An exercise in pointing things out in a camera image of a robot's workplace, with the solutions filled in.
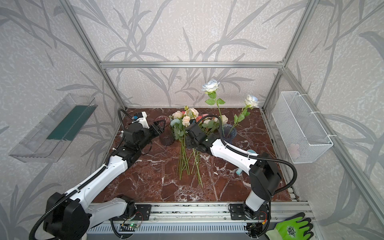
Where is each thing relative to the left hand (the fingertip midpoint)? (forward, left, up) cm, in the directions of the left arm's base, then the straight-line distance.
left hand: (164, 117), depth 78 cm
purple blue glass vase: (-3, -35, -9) cm, 36 cm away
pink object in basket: (-15, -66, -6) cm, 68 cm away
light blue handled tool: (-19, -42, -25) cm, 52 cm away
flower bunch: (+11, -26, -22) cm, 36 cm away
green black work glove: (-46, -62, -24) cm, 80 cm away
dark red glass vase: (0, +2, -20) cm, 20 cm away
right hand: (-3, -13, -12) cm, 17 cm away
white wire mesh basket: (-16, -61, +8) cm, 64 cm away
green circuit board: (-45, +13, -27) cm, 54 cm away
